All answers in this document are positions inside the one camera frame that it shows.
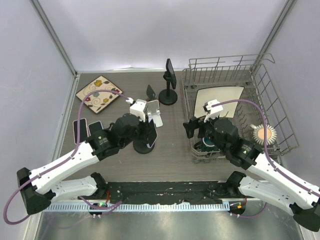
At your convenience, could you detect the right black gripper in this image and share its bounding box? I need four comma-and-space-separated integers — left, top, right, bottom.
183, 111, 227, 153

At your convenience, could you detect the purple-cased phone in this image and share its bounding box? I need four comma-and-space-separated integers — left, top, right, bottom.
88, 120, 104, 137
146, 119, 158, 149

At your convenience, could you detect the black round-base stand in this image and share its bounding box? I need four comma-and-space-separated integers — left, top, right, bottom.
133, 140, 155, 155

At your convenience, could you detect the white folding phone stand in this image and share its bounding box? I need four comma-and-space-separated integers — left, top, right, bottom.
147, 99, 163, 128

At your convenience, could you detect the wooden-base grey phone stand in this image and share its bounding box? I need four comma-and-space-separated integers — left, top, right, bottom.
146, 84, 157, 102

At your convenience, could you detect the pink-cased phone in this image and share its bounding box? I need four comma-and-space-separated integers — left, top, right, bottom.
72, 118, 88, 144

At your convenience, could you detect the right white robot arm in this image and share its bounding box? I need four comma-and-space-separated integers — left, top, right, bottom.
183, 117, 320, 232

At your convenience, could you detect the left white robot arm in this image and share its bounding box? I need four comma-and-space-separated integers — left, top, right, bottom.
16, 113, 158, 215

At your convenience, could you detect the tall black phone stand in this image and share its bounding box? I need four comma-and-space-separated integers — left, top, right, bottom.
158, 71, 178, 106

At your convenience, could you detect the black phone on tall stand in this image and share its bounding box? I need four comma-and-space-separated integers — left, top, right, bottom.
166, 58, 177, 89

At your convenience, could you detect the dark green mug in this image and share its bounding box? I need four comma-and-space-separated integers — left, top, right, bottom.
193, 137, 220, 152

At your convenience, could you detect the white square plate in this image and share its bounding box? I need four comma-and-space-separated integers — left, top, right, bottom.
194, 86, 244, 118

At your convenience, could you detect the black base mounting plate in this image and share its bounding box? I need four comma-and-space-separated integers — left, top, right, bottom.
103, 181, 244, 205

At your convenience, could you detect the ribbed cup with peach inside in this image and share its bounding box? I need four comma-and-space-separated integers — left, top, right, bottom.
250, 124, 277, 146

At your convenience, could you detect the floral square trivet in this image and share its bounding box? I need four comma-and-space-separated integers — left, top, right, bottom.
75, 75, 123, 114

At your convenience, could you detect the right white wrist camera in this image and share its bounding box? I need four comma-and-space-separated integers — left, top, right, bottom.
203, 99, 223, 123

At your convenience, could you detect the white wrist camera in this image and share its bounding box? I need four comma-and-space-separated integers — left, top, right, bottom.
125, 97, 147, 122
203, 99, 223, 123

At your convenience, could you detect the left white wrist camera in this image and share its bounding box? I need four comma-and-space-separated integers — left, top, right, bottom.
125, 97, 147, 122

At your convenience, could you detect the grey wire dish rack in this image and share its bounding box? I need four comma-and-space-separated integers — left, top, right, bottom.
181, 53, 299, 160

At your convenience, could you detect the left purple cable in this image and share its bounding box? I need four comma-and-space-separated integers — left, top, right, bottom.
4, 89, 135, 225

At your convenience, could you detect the white slotted cable duct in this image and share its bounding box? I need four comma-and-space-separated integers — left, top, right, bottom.
43, 201, 230, 213

